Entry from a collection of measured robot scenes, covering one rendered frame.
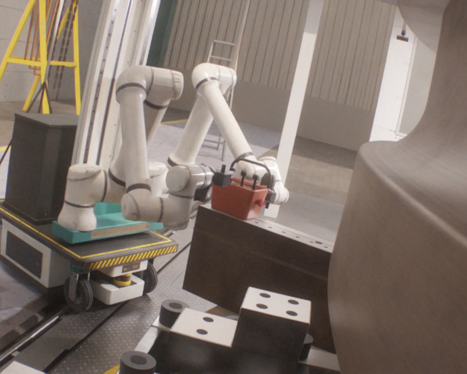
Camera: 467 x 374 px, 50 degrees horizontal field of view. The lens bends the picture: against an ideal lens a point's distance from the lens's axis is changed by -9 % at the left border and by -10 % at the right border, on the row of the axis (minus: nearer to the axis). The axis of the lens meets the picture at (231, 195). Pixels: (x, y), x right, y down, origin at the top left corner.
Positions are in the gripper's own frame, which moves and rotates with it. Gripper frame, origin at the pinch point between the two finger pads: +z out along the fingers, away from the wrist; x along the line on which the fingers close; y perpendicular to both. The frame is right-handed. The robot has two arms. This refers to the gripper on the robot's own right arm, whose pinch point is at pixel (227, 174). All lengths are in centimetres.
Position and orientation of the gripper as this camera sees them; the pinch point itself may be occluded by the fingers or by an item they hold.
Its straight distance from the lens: 208.1
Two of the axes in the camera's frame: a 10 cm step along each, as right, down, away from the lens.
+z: 5.1, -0.8, 8.6
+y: 2.1, -9.6, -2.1
